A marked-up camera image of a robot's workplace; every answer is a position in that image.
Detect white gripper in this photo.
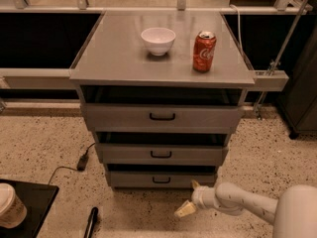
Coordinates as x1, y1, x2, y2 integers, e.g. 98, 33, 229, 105
174, 179, 217, 218

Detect grey bottom drawer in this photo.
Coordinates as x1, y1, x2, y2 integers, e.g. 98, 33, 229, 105
106, 172, 216, 188

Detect grey drawer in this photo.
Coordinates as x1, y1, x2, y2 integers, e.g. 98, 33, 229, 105
106, 172, 216, 188
96, 143, 228, 167
81, 104, 242, 134

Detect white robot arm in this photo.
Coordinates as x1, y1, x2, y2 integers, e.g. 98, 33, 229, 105
174, 180, 317, 238

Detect grey middle drawer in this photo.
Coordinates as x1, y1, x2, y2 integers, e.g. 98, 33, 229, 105
96, 143, 228, 167

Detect grey drawer cabinet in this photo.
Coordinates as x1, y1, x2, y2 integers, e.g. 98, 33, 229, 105
70, 10, 255, 188

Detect grey top drawer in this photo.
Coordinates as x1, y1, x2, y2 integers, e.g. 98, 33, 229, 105
81, 104, 242, 134

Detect black stick object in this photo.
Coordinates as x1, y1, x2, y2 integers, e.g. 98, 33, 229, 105
83, 207, 98, 238

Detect slanted metal rod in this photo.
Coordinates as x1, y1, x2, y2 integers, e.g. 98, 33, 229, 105
253, 0, 317, 120

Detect dark cabinet at right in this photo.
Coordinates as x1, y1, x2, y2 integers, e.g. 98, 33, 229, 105
277, 28, 317, 139

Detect red cola can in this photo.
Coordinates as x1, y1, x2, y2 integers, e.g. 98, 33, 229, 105
193, 31, 217, 72

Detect white bowl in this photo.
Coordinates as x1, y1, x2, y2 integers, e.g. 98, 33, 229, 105
141, 28, 176, 56

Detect white paper coffee cup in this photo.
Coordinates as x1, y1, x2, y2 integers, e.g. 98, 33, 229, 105
0, 183, 27, 229

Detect black power adapter with cable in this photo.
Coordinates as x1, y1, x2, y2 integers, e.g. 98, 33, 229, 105
49, 143, 94, 184

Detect white cable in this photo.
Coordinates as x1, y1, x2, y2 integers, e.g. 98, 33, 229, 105
229, 4, 245, 57

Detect metal rail frame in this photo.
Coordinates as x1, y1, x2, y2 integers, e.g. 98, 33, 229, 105
0, 0, 317, 92

